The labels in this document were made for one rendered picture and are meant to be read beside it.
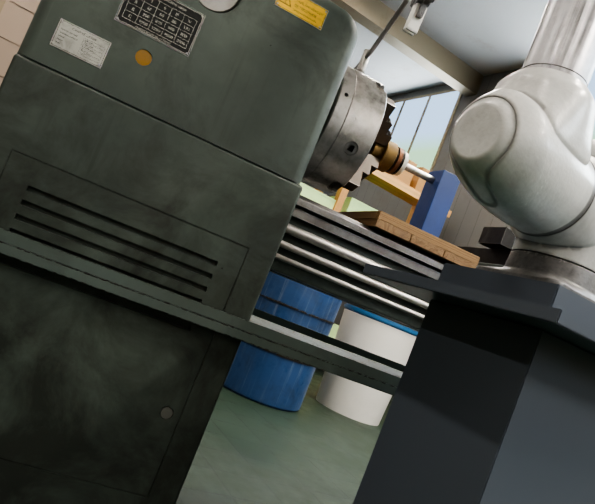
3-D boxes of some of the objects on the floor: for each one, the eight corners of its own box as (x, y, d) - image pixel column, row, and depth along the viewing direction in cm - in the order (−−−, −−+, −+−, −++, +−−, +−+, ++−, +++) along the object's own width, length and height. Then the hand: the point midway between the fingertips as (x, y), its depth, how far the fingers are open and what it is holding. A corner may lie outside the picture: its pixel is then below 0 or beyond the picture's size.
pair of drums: (241, 363, 455) (283, 257, 460) (316, 421, 350) (371, 282, 355) (153, 335, 420) (200, 221, 426) (208, 390, 315) (269, 237, 321)
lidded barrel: (347, 403, 472) (380, 317, 477) (402, 434, 425) (438, 339, 430) (293, 388, 436) (329, 295, 441) (346, 421, 388) (386, 317, 393)
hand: (414, 19), depth 147 cm, fingers closed
